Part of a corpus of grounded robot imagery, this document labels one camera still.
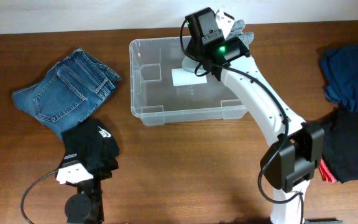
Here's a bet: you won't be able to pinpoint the dark blue folded shirt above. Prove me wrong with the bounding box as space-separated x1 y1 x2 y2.
319 45 358 112

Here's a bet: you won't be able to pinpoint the black garment with red trim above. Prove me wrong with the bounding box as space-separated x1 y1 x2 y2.
321 108 358 184

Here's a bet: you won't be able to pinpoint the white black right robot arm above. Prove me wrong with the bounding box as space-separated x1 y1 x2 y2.
181 7 324 223

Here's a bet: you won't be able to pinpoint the black Nike garment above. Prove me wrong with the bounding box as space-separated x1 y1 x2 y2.
60 119 119 180

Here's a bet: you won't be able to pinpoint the clear plastic storage bin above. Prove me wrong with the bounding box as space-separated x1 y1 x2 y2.
129 37 248 126

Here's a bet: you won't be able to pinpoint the dark blue folded jeans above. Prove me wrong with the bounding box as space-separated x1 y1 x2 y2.
12 48 121 138

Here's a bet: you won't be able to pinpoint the white label in bin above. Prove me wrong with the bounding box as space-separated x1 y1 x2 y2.
172 68 207 86

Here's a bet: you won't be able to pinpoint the light blue jeans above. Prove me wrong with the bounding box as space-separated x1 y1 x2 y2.
182 19 255 73

